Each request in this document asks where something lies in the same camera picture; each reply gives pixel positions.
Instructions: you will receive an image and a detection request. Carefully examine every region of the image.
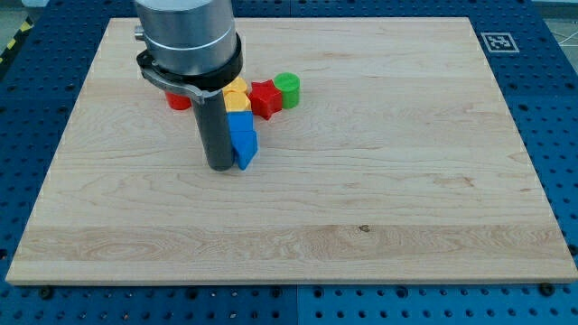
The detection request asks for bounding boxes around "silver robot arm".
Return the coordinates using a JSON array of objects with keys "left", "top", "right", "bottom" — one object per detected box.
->
[{"left": 135, "top": 0, "right": 237, "bottom": 75}]

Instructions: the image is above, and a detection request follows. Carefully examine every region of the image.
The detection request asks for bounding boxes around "red star block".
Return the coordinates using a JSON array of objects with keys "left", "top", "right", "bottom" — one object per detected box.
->
[{"left": 249, "top": 79, "right": 283, "bottom": 120}]

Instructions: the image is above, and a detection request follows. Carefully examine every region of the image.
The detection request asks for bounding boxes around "blue pentagon block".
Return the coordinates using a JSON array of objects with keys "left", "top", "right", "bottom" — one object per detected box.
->
[{"left": 231, "top": 130, "right": 258, "bottom": 170}]

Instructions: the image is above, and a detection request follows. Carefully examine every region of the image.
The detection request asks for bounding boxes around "blue cube block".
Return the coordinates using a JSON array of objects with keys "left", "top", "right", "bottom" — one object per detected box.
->
[{"left": 227, "top": 111, "right": 254, "bottom": 132}]

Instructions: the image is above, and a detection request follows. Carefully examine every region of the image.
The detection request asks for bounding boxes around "green cylinder block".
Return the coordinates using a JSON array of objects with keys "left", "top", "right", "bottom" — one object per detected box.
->
[{"left": 273, "top": 72, "right": 301, "bottom": 109}]

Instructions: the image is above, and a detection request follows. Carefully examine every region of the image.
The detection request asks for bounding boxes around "yellow hexagon block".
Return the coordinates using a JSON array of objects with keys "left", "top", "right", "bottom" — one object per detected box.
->
[{"left": 224, "top": 91, "right": 252, "bottom": 113}]

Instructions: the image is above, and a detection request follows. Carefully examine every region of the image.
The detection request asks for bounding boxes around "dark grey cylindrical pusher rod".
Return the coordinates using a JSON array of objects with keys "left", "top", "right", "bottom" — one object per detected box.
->
[{"left": 192, "top": 90, "right": 235, "bottom": 172}]

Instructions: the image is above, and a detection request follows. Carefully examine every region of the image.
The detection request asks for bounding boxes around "yellow block behind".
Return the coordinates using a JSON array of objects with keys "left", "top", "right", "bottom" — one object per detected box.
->
[{"left": 223, "top": 77, "right": 248, "bottom": 95}]

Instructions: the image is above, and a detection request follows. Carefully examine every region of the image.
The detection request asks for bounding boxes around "light wooden board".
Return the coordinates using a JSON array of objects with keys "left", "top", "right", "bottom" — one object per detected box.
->
[{"left": 6, "top": 17, "right": 577, "bottom": 285}]

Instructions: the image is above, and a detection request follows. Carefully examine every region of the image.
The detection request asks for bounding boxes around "red cylinder block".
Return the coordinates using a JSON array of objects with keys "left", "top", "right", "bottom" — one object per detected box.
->
[{"left": 164, "top": 91, "right": 191, "bottom": 110}]

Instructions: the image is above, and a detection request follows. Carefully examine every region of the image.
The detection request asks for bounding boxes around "white fiducial marker tag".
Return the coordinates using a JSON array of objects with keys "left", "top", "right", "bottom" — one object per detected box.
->
[{"left": 480, "top": 32, "right": 519, "bottom": 53}]

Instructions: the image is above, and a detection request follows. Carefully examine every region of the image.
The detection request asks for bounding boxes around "yellow black hazard tape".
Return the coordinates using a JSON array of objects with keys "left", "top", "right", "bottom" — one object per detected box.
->
[{"left": 1, "top": 17, "right": 34, "bottom": 68}]

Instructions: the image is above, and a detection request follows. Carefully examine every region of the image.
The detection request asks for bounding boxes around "black and silver clamp bracket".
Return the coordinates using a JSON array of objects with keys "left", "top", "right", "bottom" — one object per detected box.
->
[{"left": 136, "top": 34, "right": 243, "bottom": 104}]

